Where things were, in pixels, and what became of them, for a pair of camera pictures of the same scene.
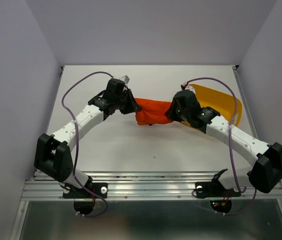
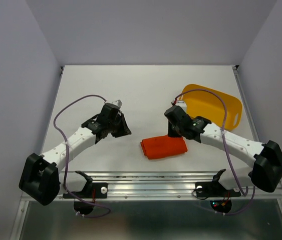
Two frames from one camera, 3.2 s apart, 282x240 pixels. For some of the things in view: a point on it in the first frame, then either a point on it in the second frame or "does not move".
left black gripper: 132,107 → 124,130
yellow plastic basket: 223,102 does not move
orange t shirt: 152,112 → 161,146
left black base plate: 70,191 does not move
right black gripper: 171,113 → 170,132
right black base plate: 211,189 does not move
